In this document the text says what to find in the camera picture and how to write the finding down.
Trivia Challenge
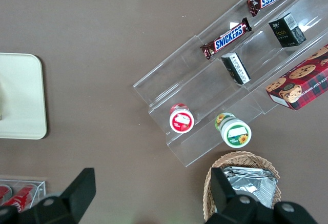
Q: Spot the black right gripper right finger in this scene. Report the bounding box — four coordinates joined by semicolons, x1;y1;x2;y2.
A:
207;167;277;224

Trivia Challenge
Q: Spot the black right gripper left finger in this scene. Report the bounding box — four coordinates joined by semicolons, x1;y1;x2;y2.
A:
28;167;97;224

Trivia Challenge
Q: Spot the light wicker basket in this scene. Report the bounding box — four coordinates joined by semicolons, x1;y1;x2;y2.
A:
202;151;282;222

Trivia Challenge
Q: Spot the cream plastic tray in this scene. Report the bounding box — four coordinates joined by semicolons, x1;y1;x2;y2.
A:
0;52;48;140

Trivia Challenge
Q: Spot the stack of foil trays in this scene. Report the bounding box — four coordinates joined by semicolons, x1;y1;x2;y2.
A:
222;166;279;210

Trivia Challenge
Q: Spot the clear acrylic bottle rack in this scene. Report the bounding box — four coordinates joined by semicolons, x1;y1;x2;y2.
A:
0;178;47;211

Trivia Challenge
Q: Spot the green lid yogurt cup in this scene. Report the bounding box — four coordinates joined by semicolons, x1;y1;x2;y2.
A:
214;112;252;149

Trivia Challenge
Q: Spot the red lid yogurt cup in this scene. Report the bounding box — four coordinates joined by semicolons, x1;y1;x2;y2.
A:
169;103;195;134

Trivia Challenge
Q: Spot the clear acrylic stepped shelf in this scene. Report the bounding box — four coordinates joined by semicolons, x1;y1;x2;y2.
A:
132;0;328;169

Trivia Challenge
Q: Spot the small black carton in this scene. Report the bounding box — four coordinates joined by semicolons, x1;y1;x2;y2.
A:
268;12;307;49
220;52;252;86

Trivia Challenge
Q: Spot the red plaid cookie box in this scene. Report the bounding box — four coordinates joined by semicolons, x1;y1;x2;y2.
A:
265;44;328;111

